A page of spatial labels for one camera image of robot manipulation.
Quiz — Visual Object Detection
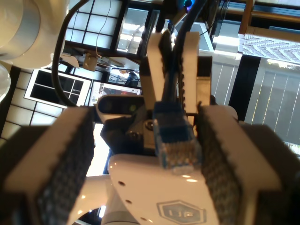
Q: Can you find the blue network cable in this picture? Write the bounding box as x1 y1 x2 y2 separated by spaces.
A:
152 0 209 176

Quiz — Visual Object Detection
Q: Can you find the computer monitor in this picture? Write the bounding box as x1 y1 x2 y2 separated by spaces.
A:
89 79 143 107

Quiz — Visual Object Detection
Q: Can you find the herringbone patterned textile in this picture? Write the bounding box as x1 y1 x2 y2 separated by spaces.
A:
238 25 300 66

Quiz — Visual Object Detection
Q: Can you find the gripper camera bar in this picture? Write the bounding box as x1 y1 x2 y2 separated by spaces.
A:
96 93 146 118

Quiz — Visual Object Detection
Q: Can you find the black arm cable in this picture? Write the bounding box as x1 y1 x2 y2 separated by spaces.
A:
51 0 91 107

